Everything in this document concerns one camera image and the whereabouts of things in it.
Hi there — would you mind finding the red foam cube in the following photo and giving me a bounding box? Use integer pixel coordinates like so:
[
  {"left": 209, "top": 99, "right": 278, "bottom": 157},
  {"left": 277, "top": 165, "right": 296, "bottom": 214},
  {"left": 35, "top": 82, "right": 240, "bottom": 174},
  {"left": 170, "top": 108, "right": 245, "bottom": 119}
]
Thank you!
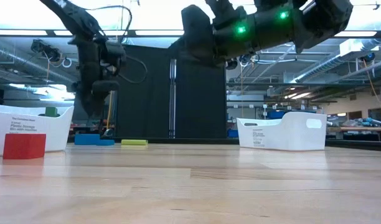
[{"left": 2, "top": 133, "right": 47, "bottom": 161}]

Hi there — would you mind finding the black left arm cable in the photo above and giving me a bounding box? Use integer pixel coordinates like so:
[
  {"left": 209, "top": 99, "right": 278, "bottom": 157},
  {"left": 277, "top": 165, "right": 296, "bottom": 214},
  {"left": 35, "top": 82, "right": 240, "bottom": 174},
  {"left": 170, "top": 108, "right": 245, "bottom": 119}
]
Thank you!
[{"left": 84, "top": 4, "right": 148, "bottom": 85}]

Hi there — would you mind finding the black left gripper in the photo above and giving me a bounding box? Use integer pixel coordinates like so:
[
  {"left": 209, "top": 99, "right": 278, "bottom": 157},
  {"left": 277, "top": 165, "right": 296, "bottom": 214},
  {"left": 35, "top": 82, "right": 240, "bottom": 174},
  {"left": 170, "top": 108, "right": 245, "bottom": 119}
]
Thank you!
[{"left": 72, "top": 63, "right": 120, "bottom": 118}]

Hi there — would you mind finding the black hanging ceiling device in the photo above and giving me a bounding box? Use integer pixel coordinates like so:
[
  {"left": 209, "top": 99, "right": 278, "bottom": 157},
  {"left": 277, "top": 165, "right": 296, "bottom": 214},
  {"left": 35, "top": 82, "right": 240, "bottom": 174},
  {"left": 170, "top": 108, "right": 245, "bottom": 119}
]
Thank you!
[
  {"left": 30, "top": 39, "right": 62, "bottom": 63},
  {"left": 239, "top": 53, "right": 260, "bottom": 65}
]

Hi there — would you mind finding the long ceiling light strip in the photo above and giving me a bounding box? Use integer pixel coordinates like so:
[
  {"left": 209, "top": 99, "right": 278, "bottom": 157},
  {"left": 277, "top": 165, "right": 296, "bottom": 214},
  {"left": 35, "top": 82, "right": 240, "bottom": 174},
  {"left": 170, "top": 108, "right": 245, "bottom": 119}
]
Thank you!
[{"left": 0, "top": 29, "right": 381, "bottom": 38}]

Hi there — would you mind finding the silver ceiling air duct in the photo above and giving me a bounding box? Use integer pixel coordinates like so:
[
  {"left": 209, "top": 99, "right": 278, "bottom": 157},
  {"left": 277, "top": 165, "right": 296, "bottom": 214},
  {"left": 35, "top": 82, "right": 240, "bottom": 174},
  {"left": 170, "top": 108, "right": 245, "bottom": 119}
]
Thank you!
[
  {"left": 0, "top": 43, "right": 82, "bottom": 91},
  {"left": 289, "top": 39, "right": 381, "bottom": 85}
]

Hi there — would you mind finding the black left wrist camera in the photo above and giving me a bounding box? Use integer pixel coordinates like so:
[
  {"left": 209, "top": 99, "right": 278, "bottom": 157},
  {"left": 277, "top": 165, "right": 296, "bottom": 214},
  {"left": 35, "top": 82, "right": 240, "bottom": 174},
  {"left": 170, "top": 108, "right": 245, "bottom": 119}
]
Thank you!
[{"left": 105, "top": 40, "right": 127, "bottom": 68}]

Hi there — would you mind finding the white plastic storage bin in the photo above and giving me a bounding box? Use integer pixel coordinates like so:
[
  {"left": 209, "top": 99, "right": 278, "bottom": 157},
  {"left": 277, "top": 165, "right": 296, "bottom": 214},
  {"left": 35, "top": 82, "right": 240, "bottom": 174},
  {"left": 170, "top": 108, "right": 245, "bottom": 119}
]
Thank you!
[
  {"left": 236, "top": 111, "right": 328, "bottom": 152},
  {"left": 0, "top": 103, "right": 75, "bottom": 156}
]

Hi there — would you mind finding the black table edge rail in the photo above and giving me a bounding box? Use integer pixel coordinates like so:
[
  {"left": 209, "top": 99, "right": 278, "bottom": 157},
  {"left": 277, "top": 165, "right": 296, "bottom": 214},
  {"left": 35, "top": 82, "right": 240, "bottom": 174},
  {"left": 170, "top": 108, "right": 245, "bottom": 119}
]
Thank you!
[{"left": 67, "top": 136, "right": 381, "bottom": 152}]

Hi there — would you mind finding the black partition panel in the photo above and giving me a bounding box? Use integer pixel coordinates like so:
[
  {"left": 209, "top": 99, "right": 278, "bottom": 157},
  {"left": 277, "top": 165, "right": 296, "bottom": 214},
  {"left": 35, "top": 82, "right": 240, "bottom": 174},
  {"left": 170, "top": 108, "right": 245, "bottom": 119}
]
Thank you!
[
  {"left": 115, "top": 45, "right": 172, "bottom": 139},
  {"left": 174, "top": 57, "right": 228, "bottom": 139}
]

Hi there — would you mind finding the metal partition hinge post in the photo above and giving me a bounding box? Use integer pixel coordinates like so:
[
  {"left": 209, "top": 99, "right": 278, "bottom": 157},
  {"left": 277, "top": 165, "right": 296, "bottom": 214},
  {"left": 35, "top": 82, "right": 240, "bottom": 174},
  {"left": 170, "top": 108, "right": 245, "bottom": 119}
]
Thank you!
[{"left": 169, "top": 58, "right": 177, "bottom": 139}]

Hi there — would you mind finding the black stand base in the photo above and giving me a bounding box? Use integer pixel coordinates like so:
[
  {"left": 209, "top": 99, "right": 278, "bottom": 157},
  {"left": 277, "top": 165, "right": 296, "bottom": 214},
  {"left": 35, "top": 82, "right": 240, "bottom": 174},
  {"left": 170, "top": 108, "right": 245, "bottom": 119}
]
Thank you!
[{"left": 100, "top": 128, "right": 115, "bottom": 140}]

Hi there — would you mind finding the wooden background workbench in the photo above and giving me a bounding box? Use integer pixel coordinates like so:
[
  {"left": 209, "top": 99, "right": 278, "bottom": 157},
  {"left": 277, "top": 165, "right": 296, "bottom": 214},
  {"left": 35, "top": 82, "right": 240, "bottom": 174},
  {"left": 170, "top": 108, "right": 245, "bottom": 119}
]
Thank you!
[{"left": 322, "top": 126, "right": 381, "bottom": 133}]

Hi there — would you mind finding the yellow hanging cable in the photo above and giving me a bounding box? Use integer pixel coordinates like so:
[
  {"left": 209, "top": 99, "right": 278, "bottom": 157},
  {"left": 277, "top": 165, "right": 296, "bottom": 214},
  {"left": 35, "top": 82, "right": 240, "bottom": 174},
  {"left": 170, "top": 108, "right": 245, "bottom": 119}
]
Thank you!
[
  {"left": 105, "top": 35, "right": 120, "bottom": 131},
  {"left": 362, "top": 58, "right": 381, "bottom": 124}
]

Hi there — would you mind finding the lime flat foam block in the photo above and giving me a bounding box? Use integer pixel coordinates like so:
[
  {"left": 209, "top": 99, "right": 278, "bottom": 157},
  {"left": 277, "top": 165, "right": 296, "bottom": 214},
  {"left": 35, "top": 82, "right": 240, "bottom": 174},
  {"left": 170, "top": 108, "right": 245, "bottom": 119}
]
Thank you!
[{"left": 121, "top": 139, "right": 149, "bottom": 147}]

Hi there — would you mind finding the green foam cube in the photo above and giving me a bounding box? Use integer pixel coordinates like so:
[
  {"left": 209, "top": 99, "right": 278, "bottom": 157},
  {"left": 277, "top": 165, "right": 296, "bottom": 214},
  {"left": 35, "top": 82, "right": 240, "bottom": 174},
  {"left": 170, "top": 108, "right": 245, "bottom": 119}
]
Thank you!
[{"left": 44, "top": 106, "right": 59, "bottom": 118}]

